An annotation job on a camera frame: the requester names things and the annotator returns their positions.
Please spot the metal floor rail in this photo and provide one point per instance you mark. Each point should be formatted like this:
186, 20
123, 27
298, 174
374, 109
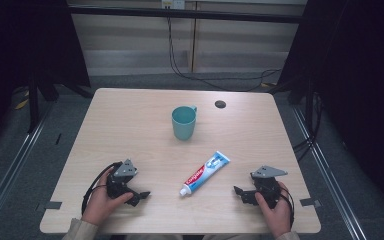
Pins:
326, 173
10, 166

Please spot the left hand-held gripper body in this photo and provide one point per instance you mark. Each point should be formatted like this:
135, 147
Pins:
120, 181

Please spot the white wall socket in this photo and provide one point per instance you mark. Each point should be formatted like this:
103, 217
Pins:
173, 4

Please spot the yellow floor tape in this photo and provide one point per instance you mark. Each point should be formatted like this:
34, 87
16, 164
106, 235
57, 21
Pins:
21, 104

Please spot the black metal stand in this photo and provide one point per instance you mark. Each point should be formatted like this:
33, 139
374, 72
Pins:
309, 110
33, 100

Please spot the person's right hand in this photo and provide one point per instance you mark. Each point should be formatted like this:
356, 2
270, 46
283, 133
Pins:
275, 215

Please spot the person's left hand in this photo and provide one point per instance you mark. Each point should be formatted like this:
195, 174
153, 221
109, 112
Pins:
100, 203

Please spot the black horizontal bar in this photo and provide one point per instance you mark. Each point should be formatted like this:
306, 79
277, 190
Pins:
180, 14

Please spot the black table grommet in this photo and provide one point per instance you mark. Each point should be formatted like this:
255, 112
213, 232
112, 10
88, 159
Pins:
220, 104

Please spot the blue and white toothpaste tube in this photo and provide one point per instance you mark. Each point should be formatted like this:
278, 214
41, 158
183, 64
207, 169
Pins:
202, 175

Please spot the grey tape strip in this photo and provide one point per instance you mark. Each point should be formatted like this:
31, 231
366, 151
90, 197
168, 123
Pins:
310, 202

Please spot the teal plastic cup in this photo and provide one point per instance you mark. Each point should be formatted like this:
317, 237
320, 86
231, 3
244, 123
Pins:
184, 122

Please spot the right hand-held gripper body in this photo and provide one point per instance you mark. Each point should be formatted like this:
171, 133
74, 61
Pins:
267, 188

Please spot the dark curtain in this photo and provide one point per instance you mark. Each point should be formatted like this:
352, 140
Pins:
360, 83
30, 43

